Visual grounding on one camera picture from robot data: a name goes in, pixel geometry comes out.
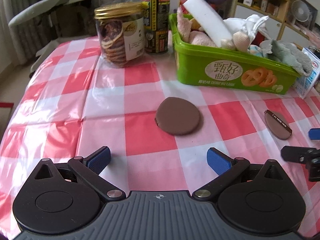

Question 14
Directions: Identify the green plastic cookie bin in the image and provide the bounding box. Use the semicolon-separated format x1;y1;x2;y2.
169;14;300;95

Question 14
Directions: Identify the grey white plush bunny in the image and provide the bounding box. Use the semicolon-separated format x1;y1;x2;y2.
221;14;271;53

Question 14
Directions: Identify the framed picture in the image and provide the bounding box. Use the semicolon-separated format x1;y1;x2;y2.
302;0;318;30

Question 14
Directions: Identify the brown round powder puff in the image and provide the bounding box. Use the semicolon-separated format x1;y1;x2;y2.
155;97;201;135

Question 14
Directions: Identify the pink plush toy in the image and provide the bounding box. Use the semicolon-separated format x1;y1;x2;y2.
177;7;216;47

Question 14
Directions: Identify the hamburger plush toy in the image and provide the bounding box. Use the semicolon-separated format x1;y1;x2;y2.
189;18;202;31

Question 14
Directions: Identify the red white santa plush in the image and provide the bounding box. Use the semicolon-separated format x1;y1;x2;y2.
252;29;269;46

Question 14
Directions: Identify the grey green towel cloth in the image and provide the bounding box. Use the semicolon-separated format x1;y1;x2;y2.
259;40;312;77

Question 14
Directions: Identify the blue white milk carton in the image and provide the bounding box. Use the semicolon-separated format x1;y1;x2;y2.
293;48;319;99

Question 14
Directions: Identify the red white checkered tablecloth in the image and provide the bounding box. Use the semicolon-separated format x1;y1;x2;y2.
1;37;319;239

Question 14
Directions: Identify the white foam sponge block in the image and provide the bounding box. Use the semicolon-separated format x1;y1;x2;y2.
183;0;233;48

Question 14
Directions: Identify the small white desk fan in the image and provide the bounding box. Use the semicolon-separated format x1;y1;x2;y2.
291;0;310;25

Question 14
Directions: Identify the gold lid cookie jar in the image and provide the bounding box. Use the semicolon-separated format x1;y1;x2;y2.
94;2;145;68

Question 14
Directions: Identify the wooden white drawer cabinet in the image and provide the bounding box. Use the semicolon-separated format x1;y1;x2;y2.
228;0;309;47

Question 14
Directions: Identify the yellow black tin can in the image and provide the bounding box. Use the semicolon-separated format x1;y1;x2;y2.
141;0;170;54

